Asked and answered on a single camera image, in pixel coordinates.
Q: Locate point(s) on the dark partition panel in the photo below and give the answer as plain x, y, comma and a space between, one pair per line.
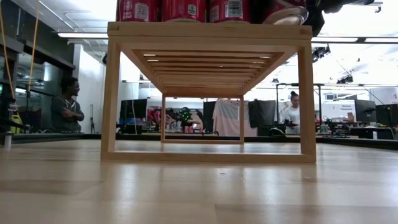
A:
209, 115
262, 113

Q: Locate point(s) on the black aluminium table frame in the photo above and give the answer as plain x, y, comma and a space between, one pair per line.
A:
46, 137

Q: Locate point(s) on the red and white soda can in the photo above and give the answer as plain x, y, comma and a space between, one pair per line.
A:
280, 9

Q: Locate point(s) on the yellow device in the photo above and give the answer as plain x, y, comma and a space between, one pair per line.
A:
15, 119

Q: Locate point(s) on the background black robot arm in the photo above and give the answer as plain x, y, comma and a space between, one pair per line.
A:
334, 126
170, 115

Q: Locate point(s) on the red Coke Zero can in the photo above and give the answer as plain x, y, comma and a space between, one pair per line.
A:
136, 11
183, 11

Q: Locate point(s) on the ceiling lamp fixture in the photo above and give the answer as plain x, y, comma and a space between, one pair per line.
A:
377, 8

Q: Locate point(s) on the slatted wooden shelf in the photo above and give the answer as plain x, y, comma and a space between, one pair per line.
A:
208, 31

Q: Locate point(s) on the ceiling light panel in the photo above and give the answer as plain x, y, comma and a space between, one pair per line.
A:
381, 40
82, 35
335, 39

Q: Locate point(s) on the red Coca-Cola original can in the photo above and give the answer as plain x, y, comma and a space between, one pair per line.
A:
230, 11

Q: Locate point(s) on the round black ceiling camera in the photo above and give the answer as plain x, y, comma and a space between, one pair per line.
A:
104, 59

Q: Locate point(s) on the thin black tripod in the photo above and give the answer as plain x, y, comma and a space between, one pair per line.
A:
92, 121

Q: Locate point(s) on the black monitor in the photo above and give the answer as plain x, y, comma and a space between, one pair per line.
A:
387, 115
365, 110
135, 109

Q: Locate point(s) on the white sign board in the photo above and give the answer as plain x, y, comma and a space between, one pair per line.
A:
345, 109

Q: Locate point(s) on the black boom stand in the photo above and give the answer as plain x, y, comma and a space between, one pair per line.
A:
277, 105

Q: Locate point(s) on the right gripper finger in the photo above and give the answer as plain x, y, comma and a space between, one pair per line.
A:
315, 18

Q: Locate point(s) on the white hanging cloth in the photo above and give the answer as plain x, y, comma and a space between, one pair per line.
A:
230, 118

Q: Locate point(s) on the person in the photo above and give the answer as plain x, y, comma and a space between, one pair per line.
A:
293, 115
66, 115

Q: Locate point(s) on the small white cylinder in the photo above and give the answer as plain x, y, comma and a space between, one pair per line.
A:
7, 140

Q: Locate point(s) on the background robot with green lights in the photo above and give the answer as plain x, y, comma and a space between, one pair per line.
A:
185, 115

